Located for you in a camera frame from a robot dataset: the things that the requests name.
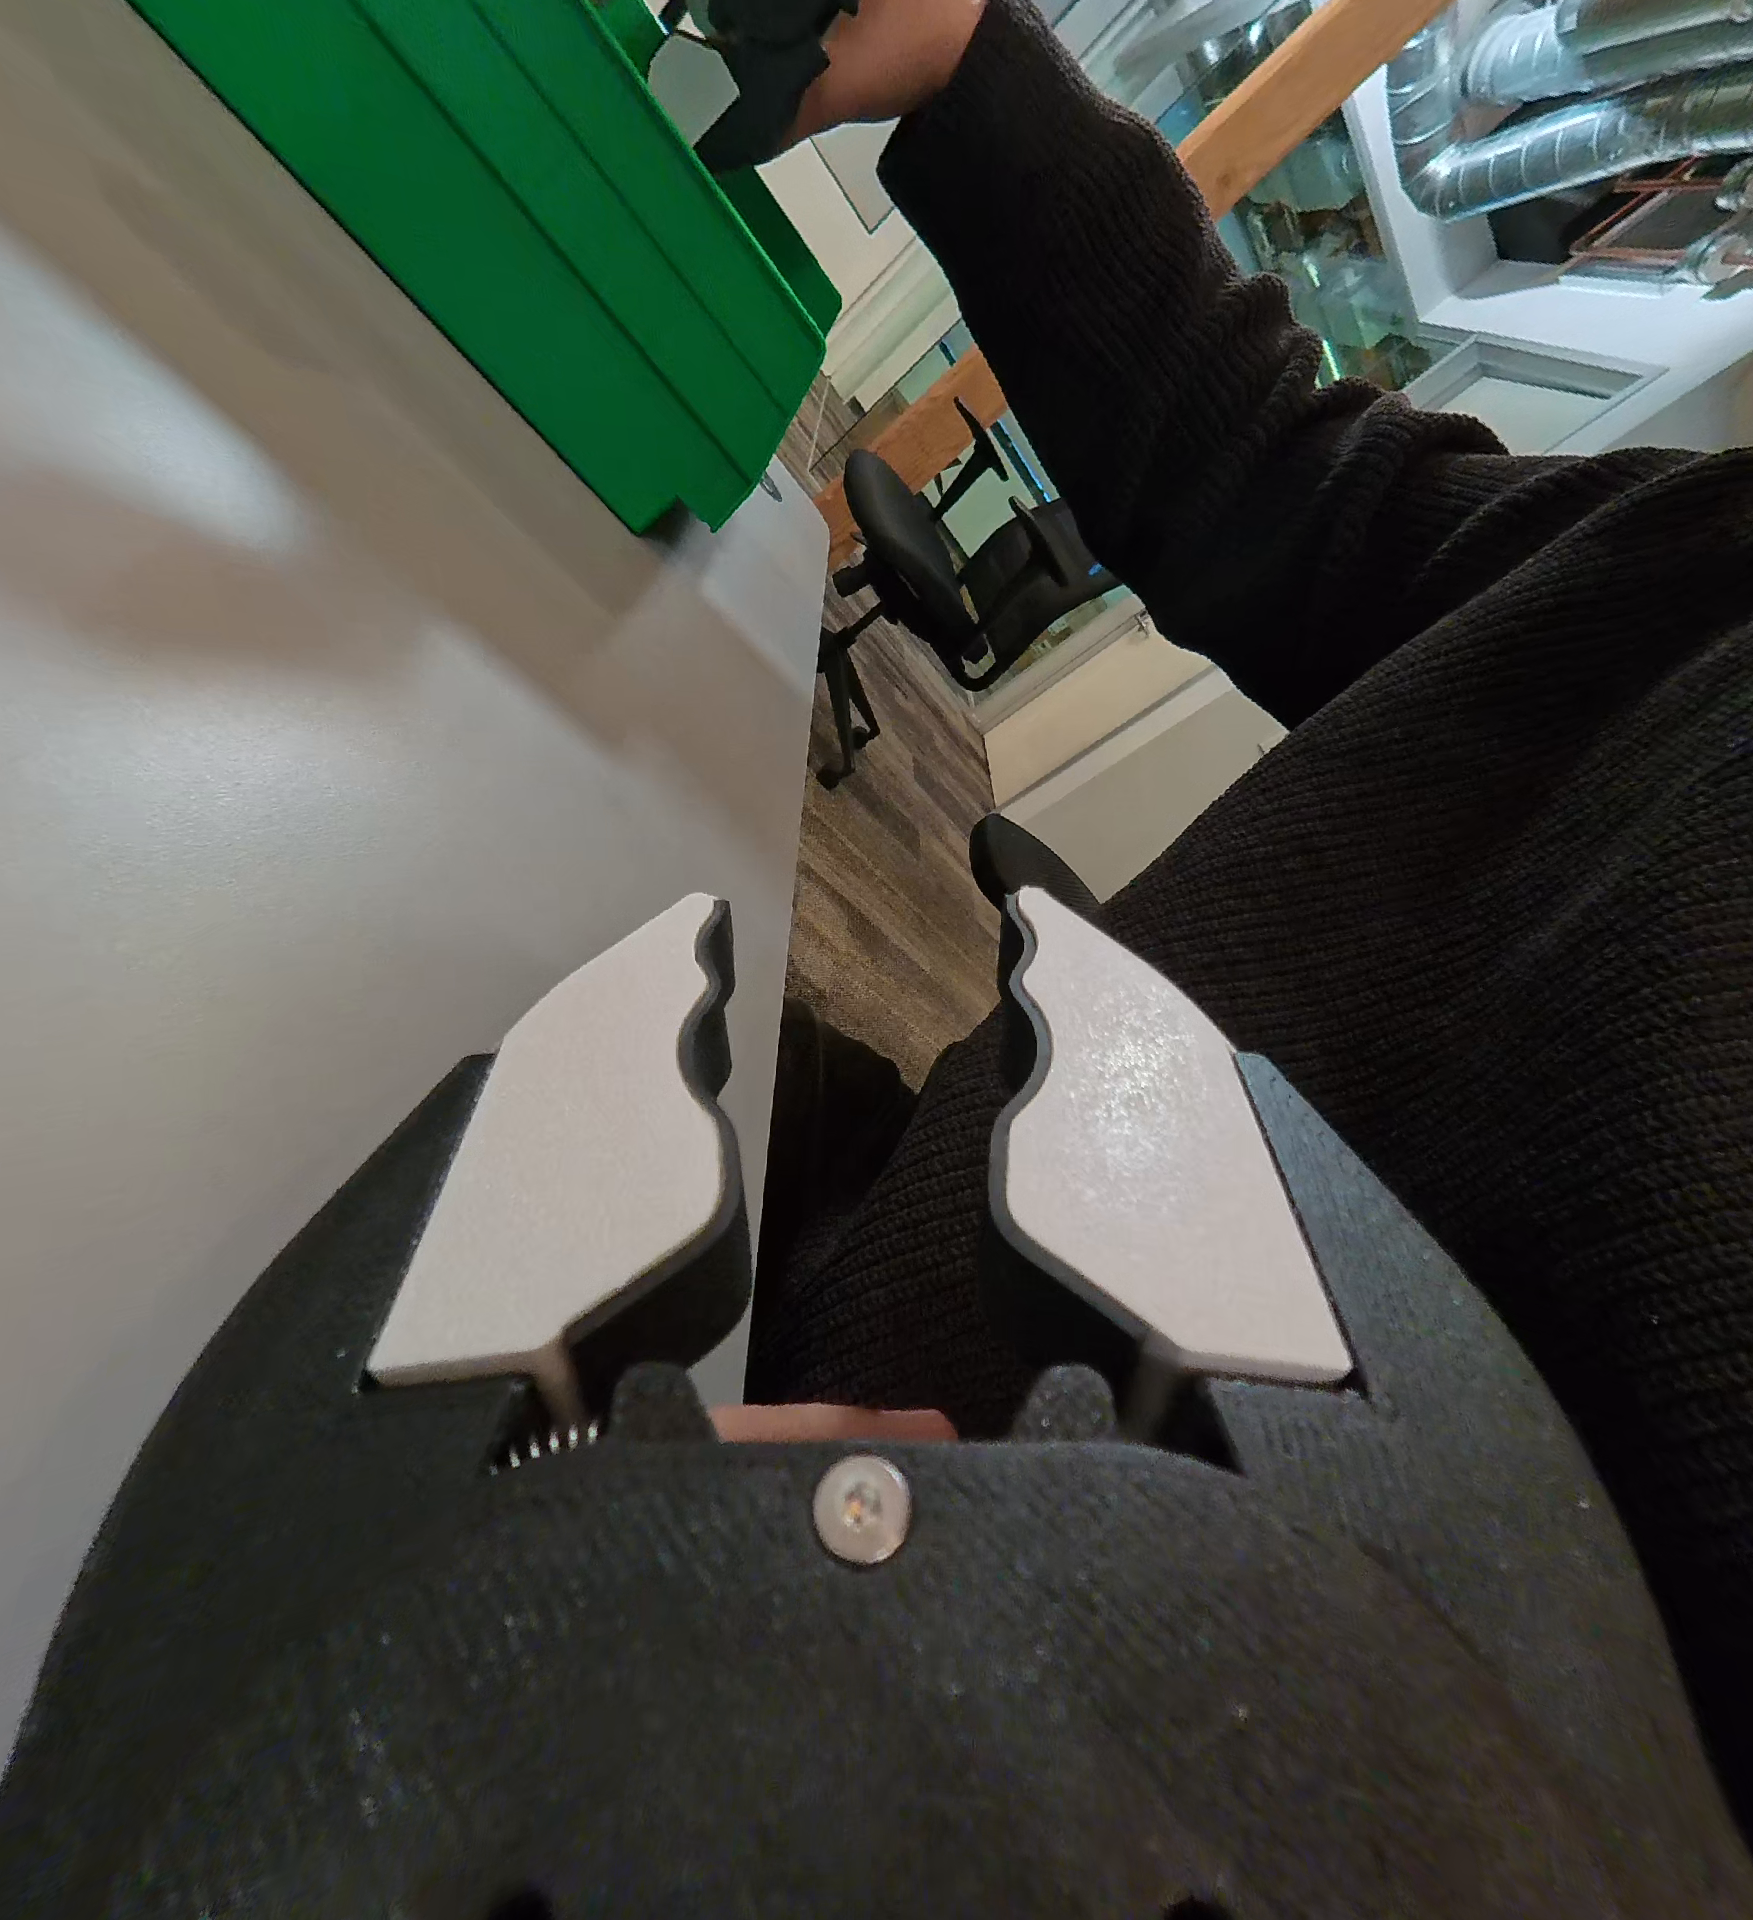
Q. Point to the white metal cabinet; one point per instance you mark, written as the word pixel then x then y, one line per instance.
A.
pixel 1117 781

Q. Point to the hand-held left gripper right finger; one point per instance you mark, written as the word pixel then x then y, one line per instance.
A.
pixel 1160 1187

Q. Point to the person's left hand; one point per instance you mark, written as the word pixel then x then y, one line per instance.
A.
pixel 831 1427

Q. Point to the cluster of silver ducts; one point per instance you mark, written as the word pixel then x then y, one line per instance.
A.
pixel 1567 121

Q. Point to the person's right hand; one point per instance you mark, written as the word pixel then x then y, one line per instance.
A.
pixel 892 54

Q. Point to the black chair armrest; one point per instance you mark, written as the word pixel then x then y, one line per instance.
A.
pixel 1026 864

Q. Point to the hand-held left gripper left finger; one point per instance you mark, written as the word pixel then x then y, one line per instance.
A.
pixel 576 1187

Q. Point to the person's right forearm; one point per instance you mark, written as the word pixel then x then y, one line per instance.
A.
pixel 1147 375

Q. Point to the wooden beam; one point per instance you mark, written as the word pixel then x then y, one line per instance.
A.
pixel 1296 106

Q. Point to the black office chair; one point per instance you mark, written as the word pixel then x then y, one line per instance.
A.
pixel 921 556

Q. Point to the green plastic bin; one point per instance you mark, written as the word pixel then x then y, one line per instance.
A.
pixel 518 224

